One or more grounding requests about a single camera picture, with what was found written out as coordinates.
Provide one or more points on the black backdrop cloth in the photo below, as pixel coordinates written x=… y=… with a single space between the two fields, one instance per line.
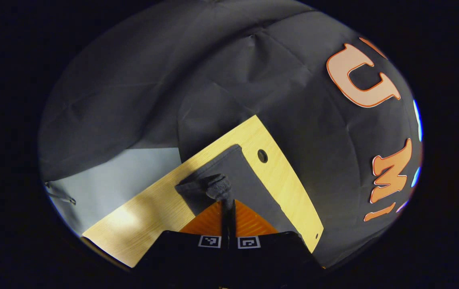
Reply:
x=213 y=80

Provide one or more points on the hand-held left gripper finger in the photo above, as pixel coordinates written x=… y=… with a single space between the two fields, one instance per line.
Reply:
x=224 y=224
x=232 y=224

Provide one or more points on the dark blue jeans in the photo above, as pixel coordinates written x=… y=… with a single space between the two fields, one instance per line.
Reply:
x=253 y=188

